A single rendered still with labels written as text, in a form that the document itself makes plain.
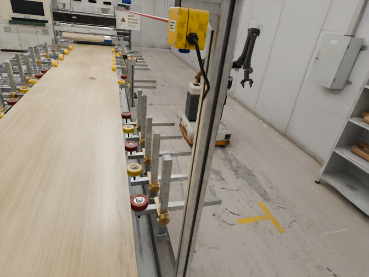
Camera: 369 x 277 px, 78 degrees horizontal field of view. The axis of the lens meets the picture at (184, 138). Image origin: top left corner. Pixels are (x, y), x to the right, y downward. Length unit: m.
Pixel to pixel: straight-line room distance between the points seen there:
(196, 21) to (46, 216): 0.93
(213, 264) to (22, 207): 1.40
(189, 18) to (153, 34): 11.65
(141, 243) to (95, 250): 0.40
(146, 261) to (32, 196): 0.59
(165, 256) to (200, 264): 0.87
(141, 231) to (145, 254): 0.14
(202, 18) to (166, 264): 0.98
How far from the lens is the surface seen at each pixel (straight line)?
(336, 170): 3.47
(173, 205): 1.14
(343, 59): 3.41
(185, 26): 0.40
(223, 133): 3.30
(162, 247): 1.18
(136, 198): 1.09
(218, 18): 0.44
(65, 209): 1.10
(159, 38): 12.10
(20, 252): 1.02
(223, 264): 2.04
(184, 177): 1.37
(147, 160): 1.46
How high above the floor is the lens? 1.65
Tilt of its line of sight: 28 degrees down
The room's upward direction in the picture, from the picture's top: 7 degrees clockwise
